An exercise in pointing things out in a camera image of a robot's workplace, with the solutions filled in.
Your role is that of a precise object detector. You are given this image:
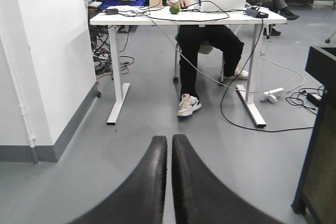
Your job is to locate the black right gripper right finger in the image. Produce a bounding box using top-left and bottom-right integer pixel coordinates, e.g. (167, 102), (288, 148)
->
(172, 134), (278, 223)

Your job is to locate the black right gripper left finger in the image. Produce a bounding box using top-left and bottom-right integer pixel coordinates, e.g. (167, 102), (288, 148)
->
(72, 136), (167, 223)

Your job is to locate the black wooden produce stand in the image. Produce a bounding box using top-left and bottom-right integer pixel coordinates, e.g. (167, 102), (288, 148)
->
(291, 46), (335, 223)

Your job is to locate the white power strip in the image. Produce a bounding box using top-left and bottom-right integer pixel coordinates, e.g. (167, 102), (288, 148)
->
(260, 88), (284, 103)

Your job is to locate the white office desk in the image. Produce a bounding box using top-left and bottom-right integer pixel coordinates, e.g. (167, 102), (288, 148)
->
(90, 6), (287, 128)

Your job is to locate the green fruit on desk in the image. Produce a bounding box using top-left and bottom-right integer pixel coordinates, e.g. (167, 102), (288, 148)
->
(169, 5), (180, 15)

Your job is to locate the seated person white shirt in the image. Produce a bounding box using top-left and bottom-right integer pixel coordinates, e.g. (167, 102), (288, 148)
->
(167, 0), (248, 118)

